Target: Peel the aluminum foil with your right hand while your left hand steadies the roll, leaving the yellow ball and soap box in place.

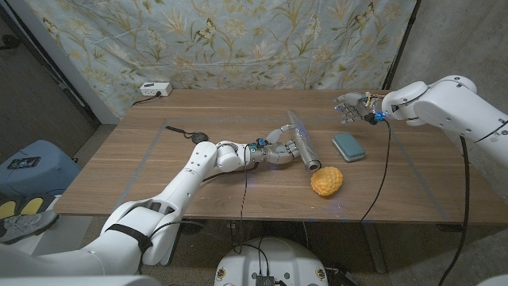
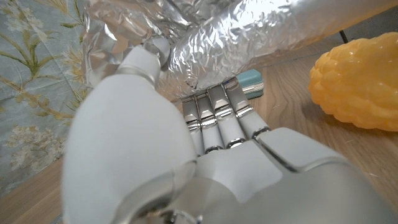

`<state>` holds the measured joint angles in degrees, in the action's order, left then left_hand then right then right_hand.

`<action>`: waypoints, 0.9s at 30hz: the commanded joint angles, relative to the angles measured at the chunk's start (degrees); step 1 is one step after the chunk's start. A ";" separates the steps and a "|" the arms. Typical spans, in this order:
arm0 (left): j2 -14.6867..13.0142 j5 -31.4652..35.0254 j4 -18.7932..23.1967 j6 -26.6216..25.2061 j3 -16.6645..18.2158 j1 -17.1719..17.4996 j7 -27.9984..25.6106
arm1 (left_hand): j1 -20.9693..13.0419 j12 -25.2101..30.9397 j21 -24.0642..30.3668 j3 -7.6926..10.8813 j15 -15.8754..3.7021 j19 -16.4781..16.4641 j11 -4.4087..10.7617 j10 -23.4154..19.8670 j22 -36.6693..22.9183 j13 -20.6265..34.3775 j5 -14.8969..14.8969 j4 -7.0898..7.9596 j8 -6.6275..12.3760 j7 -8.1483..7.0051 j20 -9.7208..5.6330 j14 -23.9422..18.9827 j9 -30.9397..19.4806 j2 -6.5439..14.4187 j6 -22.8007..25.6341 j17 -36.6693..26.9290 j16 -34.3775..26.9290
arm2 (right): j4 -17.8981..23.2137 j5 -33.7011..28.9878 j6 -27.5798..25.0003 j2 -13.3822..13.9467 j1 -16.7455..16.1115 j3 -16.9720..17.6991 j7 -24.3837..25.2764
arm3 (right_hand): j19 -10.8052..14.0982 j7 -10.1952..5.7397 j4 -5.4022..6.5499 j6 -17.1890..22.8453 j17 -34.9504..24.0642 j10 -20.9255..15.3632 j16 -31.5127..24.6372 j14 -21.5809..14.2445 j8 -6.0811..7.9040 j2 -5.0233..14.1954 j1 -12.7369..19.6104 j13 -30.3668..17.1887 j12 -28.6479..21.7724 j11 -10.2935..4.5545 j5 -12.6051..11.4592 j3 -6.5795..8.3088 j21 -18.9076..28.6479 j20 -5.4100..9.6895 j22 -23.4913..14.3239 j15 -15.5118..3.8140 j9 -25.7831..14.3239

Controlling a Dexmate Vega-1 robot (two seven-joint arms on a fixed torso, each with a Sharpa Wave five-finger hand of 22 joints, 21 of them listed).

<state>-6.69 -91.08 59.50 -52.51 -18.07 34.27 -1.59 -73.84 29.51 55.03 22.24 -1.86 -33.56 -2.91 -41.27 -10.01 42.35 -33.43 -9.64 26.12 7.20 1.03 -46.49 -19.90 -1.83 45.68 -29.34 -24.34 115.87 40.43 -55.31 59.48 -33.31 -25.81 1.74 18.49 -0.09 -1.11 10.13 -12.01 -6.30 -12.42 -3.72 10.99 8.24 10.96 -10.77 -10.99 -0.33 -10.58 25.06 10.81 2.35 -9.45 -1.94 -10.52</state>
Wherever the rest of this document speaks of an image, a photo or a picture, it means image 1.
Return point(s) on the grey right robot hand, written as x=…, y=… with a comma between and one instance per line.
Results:
x=359, y=106

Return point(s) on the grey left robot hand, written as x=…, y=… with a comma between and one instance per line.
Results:
x=279, y=151

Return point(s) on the aluminum foil roll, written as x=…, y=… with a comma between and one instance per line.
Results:
x=303, y=141

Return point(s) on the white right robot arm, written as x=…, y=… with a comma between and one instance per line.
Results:
x=452, y=107

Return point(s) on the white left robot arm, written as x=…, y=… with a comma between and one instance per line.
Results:
x=186, y=178

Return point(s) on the teal soap box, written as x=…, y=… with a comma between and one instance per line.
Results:
x=348, y=147

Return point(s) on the yellow bumpy ball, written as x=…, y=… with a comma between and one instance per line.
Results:
x=326, y=181

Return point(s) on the black torso connector box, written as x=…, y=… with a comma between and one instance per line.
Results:
x=264, y=280

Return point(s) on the black backdrop pole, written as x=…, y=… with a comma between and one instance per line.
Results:
x=401, y=43

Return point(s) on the white robot torso base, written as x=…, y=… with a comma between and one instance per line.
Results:
x=274, y=258

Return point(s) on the floral backdrop cloth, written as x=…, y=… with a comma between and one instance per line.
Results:
x=238, y=43

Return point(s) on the grey table leg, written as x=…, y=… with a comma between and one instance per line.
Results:
x=374, y=248
x=174, y=246

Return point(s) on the white power strip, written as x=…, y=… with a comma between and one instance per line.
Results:
x=155, y=89

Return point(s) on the white floor platform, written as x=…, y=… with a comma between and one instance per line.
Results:
x=67, y=230

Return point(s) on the blue stool with phone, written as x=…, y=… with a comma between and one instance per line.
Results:
x=43, y=175

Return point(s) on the white robot chest cover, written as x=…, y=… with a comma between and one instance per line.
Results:
x=79, y=281

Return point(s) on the black slipper yellow insole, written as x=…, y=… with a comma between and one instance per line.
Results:
x=6, y=208
x=31, y=205

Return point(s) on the grey sneaker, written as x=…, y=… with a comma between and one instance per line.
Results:
x=24, y=226

